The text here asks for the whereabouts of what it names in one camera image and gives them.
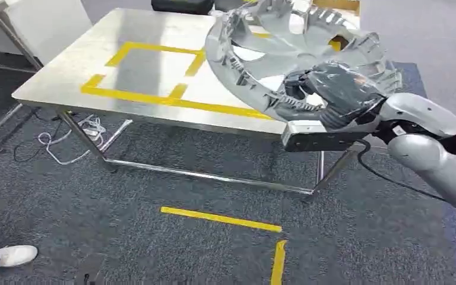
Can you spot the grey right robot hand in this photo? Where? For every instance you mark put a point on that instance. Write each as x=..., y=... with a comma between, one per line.
x=342, y=90

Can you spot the large grey plastic wheel cover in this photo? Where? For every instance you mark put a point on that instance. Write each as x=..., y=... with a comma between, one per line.
x=291, y=51

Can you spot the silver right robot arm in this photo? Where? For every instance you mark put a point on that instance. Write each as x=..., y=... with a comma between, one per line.
x=440, y=157

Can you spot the brown cardboard box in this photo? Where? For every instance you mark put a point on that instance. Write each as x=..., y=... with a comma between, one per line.
x=340, y=4

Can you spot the yellow floor tape strip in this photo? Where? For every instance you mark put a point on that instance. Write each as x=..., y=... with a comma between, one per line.
x=278, y=263
x=220, y=218

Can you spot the long yellow tape strip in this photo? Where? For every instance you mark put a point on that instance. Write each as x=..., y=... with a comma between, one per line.
x=165, y=100

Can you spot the black bag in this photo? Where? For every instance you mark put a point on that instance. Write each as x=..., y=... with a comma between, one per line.
x=182, y=6

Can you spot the yellow tape square outline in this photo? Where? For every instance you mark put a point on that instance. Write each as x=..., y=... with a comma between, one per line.
x=153, y=48

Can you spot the steel table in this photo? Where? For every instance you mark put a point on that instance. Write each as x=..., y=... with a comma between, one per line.
x=94, y=59

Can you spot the black robot foot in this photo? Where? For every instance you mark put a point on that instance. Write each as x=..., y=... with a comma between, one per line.
x=90, y=269

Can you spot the person's white shoe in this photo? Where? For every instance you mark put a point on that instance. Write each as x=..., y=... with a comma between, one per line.
x=15, y=255

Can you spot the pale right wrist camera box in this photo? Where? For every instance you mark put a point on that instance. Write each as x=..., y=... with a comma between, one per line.
x=310, y=135

